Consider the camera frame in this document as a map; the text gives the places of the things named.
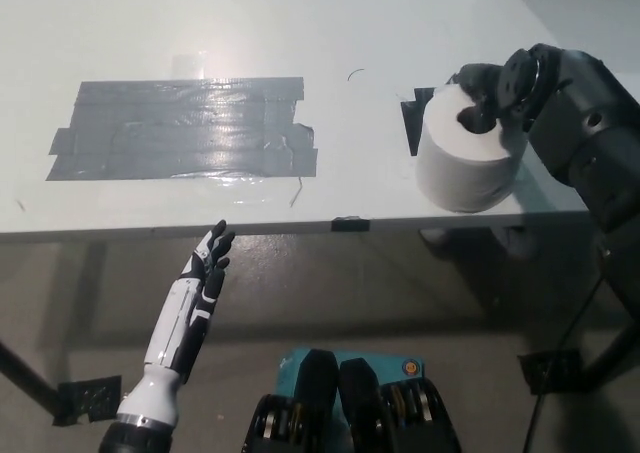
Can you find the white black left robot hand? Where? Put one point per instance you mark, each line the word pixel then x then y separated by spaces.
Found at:
pixel 170 333

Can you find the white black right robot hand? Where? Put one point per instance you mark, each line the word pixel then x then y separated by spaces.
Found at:
pixel 515 83

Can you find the white toilet paper roll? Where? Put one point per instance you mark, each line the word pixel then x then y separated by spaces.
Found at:
pixel 460 173

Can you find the black tape square spot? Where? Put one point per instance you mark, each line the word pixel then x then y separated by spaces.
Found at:
pixel 414 123

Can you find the grey person shoe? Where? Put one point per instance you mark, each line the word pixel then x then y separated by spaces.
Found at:
pixel 435 243

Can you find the black table leg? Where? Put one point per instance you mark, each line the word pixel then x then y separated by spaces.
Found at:
pixel 615 355
pixel 25 378

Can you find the grey duct tape patch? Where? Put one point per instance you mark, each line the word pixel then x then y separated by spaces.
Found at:
pixel 180 133

